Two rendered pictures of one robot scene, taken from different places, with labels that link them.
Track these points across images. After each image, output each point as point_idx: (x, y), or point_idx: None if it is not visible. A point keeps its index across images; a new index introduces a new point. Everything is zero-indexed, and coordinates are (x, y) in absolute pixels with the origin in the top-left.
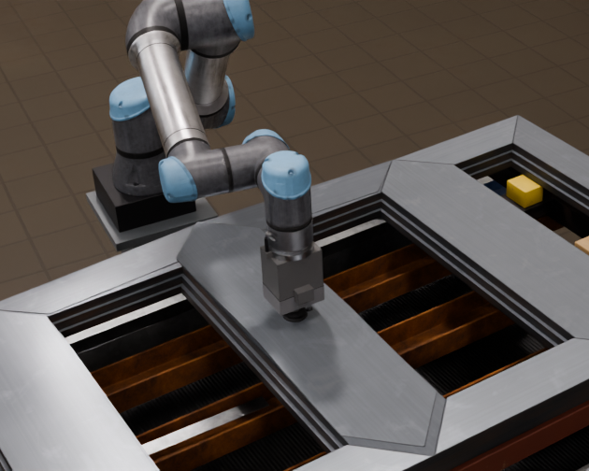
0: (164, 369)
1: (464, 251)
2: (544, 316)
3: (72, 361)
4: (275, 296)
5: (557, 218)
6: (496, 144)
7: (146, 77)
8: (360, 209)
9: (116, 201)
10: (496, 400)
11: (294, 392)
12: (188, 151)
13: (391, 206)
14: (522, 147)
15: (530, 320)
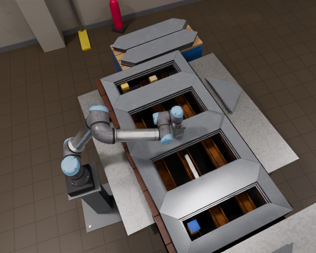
0: (161, 175)
1: (157, 99)
2: (183, 89)
3: (186, 184)
4: (181, 133)
5: (129, 85)
6: (113, 85)
7: (129, 138)
8: (131, 118)
9: (90, 185)
10: (209, 101)
11: (200, 137)
12: (163, 132)
13: (132, 111)
14: (116, 81)
15: (180, 93)
